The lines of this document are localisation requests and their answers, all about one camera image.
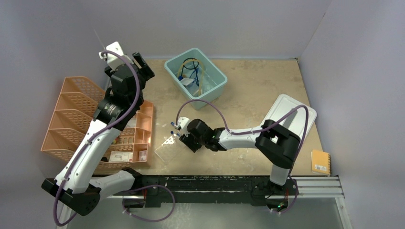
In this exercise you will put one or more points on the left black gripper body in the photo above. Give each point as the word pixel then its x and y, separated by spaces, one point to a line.
pixel 144 73

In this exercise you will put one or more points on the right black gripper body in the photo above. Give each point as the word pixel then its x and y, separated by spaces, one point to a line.
pixel 194 143

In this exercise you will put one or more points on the small clear plastic bag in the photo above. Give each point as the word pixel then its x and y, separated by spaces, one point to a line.
pixel 187 81

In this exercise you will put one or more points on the blue safety glasses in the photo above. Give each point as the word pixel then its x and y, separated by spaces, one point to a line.
pixel 197 75

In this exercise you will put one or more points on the teal plastic bin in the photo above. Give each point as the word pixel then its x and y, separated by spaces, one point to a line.
pixel 214 79

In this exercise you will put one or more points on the amber rubber tubing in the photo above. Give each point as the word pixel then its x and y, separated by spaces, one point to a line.
pixel 191 72

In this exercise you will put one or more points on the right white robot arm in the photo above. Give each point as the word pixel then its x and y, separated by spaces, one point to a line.
pixel 276 142

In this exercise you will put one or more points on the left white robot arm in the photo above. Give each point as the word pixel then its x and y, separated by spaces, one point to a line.
pixel 73 186

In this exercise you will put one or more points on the clear plastic box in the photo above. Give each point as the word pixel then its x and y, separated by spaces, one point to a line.
pixel 169 149

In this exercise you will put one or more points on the orange compartment tray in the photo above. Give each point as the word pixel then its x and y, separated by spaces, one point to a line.
pixel 131 148

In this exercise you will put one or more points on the orange file organizer rack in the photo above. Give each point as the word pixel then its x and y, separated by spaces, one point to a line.
pixel 76 104

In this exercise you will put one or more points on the white plastic bin lid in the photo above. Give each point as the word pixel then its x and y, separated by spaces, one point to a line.
pixel 294 122

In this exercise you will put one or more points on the yellow spiral notebook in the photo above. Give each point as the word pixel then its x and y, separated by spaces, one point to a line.
pixel 320 163

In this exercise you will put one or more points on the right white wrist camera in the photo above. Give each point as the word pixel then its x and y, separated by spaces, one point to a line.
pixel 182 123

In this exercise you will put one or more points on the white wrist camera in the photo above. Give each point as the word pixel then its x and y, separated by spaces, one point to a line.
pixel 115 60
pixel 182 123

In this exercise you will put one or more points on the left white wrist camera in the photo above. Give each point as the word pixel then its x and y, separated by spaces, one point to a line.
pixel 115 60

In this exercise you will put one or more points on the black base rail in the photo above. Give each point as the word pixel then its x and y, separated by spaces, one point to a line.
pixel 256 190

